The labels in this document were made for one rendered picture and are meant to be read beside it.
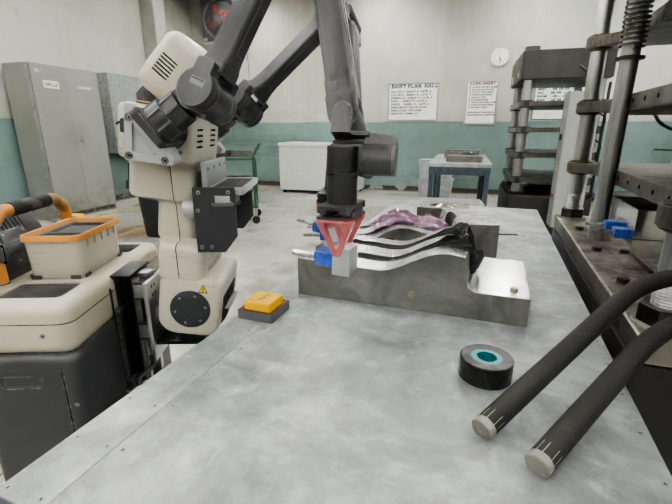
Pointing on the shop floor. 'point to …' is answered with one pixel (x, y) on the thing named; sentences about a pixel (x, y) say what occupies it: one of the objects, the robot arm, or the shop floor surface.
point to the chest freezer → (304, 166)
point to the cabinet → (61, 136)
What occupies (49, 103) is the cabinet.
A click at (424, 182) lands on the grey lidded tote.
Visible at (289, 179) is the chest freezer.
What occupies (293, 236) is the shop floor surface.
